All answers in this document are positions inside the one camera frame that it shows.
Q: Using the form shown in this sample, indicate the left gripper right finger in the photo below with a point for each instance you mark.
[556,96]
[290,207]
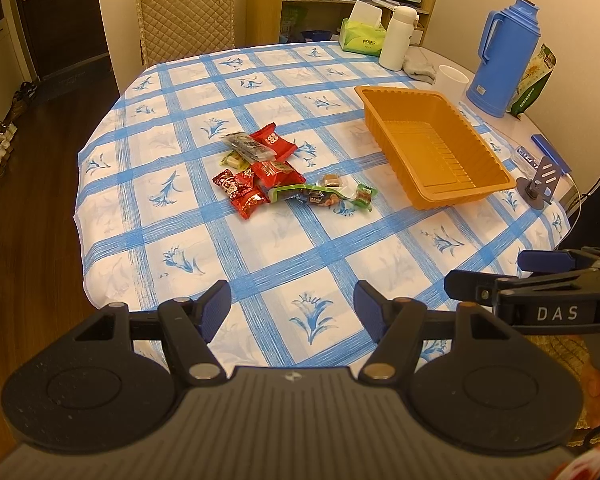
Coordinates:
[395,326]

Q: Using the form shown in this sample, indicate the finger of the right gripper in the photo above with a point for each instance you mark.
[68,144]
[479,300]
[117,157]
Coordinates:
[543,261]
[470,286]

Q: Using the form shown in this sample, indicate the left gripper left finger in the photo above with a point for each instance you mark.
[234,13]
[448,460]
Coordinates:
[188,326]

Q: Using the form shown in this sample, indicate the small green candy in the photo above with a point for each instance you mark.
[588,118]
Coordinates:
[363,196]

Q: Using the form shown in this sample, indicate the small red candy pack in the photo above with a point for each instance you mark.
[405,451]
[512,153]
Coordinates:
[234,185]

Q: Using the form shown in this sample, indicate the red jujube snack pack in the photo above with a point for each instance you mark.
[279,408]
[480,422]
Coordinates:
[272,174]

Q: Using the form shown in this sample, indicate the yellow white candy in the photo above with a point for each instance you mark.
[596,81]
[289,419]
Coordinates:
[235,161]

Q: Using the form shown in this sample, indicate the clear nut mix pack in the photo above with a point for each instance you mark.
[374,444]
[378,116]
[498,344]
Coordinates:
[251,150]

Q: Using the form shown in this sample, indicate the red double-happiness snack pack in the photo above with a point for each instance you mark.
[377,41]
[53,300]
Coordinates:
[268,137]

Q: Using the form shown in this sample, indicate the small tissue packet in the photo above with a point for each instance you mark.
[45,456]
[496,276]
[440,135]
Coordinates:
[525,161]

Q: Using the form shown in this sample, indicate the blue flat box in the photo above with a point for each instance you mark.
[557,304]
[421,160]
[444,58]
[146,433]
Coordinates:
[549,151]

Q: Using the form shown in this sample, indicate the orange plastic tray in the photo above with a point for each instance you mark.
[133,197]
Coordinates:
[438,158]

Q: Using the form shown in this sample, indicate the clear brown candy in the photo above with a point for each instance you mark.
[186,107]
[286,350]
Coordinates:
[331,181]

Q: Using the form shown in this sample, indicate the blue checked tablecloth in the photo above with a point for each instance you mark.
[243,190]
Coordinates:
[153,226]

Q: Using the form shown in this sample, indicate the green snack bag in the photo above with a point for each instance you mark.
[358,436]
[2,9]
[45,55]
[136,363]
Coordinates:
[533,81]

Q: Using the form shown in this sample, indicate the white cup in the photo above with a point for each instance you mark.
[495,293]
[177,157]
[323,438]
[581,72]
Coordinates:
[451,83]

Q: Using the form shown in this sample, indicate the blue thermos jug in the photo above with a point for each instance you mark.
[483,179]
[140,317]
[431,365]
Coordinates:
[508,40]

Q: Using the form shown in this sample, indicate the grey cloth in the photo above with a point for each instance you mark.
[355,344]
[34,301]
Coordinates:
[423,72]

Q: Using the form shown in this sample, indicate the white thermos bottle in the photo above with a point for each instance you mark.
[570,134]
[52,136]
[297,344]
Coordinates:
[398,37]

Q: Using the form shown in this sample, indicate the green tissue pack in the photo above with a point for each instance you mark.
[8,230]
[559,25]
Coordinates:
[362,31]

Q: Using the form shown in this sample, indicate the beige quilted chair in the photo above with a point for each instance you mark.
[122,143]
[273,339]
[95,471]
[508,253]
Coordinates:
[174,29]

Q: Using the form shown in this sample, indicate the wooden shelf unit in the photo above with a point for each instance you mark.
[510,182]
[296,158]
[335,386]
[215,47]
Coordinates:
[273,21]

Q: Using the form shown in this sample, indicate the dark door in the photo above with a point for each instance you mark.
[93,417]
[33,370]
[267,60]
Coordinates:
[62,33]

